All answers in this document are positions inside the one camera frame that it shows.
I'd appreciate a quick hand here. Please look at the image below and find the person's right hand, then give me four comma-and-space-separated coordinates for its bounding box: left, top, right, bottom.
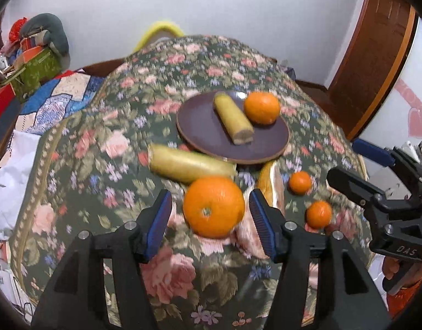
382, 257, 400, 280

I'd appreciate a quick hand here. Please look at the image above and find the grey plush toy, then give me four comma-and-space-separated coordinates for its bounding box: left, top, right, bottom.
19, 13, 71, 67

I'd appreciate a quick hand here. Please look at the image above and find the medium orange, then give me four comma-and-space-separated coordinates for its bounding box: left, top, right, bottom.
243, 91, 281, 125

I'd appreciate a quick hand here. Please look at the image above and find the blue patchwork quilt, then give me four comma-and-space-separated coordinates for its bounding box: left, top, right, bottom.
19, 70, 109, 134

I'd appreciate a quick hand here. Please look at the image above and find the orange box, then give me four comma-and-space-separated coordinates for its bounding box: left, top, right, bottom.
13, 46, 43, 67

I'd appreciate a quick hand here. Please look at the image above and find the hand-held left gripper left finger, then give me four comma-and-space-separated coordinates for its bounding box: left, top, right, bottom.
30, 189, 173, 330

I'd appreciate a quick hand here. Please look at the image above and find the red bag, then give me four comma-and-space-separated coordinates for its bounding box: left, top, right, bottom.
8, 17, 28, 42

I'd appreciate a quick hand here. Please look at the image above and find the small tangerine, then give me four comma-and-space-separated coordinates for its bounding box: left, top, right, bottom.
305, 200, 333, 229
288, 171, 313, 195

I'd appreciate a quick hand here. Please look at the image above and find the green floral blanket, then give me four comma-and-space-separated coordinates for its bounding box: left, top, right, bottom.
8, 34, 376, 330

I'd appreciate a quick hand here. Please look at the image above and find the person's right forearm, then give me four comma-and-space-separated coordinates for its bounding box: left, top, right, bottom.
386, 280, 422, 318

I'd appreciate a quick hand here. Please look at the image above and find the brown wooden door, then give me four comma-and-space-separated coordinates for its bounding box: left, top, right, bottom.
328, 0, 419, 141

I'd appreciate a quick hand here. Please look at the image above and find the dark grey box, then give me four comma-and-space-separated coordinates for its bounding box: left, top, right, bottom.
0, 99, 23, 140

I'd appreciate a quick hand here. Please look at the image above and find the yellow foam tube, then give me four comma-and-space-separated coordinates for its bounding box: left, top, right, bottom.
134, 21, 186, 52

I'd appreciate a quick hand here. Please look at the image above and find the dark purple plate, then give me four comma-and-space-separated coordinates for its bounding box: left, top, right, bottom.
176, 90, 290, 165

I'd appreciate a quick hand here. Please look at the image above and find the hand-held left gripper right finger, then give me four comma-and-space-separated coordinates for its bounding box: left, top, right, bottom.
249, 188, 392, 330

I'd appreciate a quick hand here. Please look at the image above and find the long yellow corn cob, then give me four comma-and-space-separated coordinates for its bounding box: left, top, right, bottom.
148, 144, 238, 184

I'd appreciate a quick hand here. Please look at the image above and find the white cloth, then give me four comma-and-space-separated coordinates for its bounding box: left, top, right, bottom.
0, 129, 43, 241

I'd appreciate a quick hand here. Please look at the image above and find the large orange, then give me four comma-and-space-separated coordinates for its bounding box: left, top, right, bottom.
182, 176, 246, 239

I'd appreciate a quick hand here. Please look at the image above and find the short yellow corn cob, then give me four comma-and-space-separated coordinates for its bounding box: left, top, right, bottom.
213, 92, 254, 145

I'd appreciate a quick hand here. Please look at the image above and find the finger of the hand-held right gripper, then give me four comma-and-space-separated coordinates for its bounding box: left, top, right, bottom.
327, 167, 422, 262
352, 139, 422, 202

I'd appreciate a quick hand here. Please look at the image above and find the wooden bed frame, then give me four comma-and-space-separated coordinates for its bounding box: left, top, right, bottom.
82, 58, 129, 76

